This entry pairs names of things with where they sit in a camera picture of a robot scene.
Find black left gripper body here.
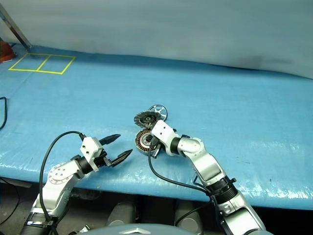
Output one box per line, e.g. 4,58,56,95
94,146,114,170

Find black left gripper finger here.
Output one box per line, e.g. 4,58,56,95
98,134,122,145
111,149,134,168

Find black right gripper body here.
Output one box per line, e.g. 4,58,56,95
148,136,162,158

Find round motor housing copper windings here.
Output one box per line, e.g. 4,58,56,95
134,129,154,154

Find round metal motor lid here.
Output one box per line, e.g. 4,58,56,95
133,110,157,130

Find silver spoked rotor ring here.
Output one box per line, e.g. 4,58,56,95
148,104,169,122

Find grey rounded robot leg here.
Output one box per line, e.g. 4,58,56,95
106,201,136,227
174,200,204,235

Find blue table cover sheet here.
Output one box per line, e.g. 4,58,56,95
0,43,313,211

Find grey robot torso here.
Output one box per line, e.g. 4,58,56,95
83,222,194,235

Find yellow tape rectangles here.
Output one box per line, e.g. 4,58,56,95
8,52,77,75

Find red object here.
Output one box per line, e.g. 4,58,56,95
0,40,18,64

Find slanted metal pole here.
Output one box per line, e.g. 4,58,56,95
0,3,33,49

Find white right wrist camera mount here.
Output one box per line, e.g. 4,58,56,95
151,119,181,157

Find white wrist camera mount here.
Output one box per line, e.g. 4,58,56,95
80,137,103,172
151,119,181,157

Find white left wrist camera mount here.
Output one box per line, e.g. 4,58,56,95
80,137,103,172

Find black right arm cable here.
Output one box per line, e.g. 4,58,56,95
147,145,217,227

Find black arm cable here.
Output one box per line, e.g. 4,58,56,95
147,145,217,227
39,131,86,235

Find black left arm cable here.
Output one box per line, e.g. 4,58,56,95
39,131,86,235

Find thin black cable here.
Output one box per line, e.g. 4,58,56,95
0,96,8,130

